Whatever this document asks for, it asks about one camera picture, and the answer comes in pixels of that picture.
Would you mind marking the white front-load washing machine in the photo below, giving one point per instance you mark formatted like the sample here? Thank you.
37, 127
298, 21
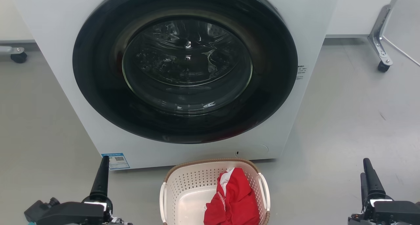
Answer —
59, 54

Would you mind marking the cream perforated laundry basket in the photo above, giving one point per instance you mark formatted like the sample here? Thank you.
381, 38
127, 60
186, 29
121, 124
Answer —
193, 185

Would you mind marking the flat silver metal leg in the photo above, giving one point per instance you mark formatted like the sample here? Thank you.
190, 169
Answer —
11, 50

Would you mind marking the red and white garment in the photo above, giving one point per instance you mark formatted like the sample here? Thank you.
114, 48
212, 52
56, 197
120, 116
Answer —
236, 198

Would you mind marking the white partition panel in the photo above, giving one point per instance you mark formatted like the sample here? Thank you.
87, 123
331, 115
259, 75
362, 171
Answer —
13, 18
357, 11

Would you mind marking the black caster wheel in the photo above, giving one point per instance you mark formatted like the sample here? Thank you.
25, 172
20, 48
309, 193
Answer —
19, 57
383, 66

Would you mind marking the blue energy label sticker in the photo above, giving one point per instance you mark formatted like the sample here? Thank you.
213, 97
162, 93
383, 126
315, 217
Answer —
116, 161

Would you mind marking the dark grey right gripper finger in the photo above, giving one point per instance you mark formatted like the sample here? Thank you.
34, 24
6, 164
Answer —
372, 177
363, 189

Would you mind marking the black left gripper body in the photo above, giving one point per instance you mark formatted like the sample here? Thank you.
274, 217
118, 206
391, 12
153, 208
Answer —
72, 213

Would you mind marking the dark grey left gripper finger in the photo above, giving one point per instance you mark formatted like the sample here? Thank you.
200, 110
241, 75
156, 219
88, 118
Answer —
101, 179

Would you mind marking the angled silver metal leg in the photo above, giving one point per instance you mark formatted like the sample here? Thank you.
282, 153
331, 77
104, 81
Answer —
379, 34

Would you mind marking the black round washer door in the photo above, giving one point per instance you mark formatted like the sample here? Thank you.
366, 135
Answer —
98, 87

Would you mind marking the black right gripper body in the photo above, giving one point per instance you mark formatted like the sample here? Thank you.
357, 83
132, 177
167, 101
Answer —
393, 212

